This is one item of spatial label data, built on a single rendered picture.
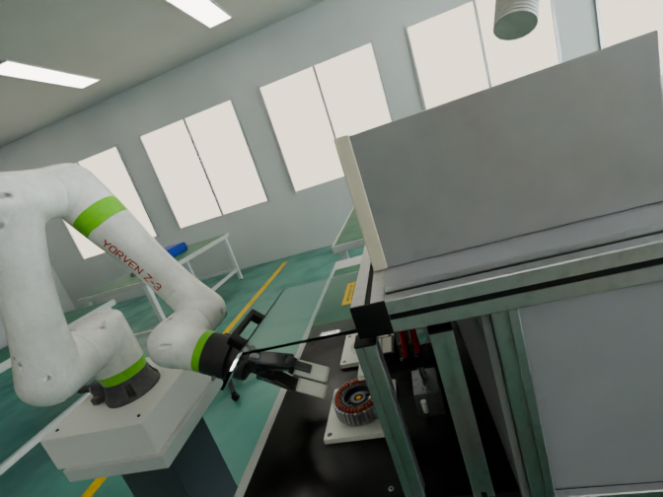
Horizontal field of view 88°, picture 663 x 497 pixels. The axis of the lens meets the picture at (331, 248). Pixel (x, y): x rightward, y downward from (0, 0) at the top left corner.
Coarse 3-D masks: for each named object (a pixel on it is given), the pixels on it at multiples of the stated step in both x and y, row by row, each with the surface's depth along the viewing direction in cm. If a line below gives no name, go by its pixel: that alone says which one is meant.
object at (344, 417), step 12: (348, 384) 77; (360, 384) 76; (336, 396) 74; (348, 396) 76; (336, 408) 71; (348, 408) 69; (360, 408) 68; (372, 408) 68; (348, 420) 69; (360, 420) 68; (372, 420) 68
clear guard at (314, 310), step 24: (288, 288) 74; (312, 288) 70; (336, 288) 65; (288, 312) 62; (312, 312) 58; (336, 312) 55; (264, 336) 55; (288, 336) 52; (312, 336) 50; (240, 360) 57
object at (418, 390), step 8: (432, 368) 72; (416, 376) 71; (432, 376) 70; (416, 384) 69; (432, 384) 68; (416, 392) 67; (424, 392) 66; (432, 392) 66; (440, 392) 67; (416, 400) 67; (432, 400) 66; (440, 400) 66; (432, 408) 67; (440, 408) 66; (424, 416) 68
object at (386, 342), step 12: (384, 348) 67; (396, 348) 69; (408, 348) 69; (420, 348) 67; (396, 360) 65; (408, 360) 65; (420, 360) 64; (432, 360) 64; (360, 372) 69; (420, 372) 66
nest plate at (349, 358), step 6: (348, 336) 104; (354, 336) 103; (384, 336) 98; (348, 342) 101; (348, 348) 98; (342, 354) 96; (348, 354) 95; (354, 354) 94; (342, 360) 93; (348, 360) 92; (354, 360) 91; (342, 366) 91; (348, 366) 91; (354, 366) 91
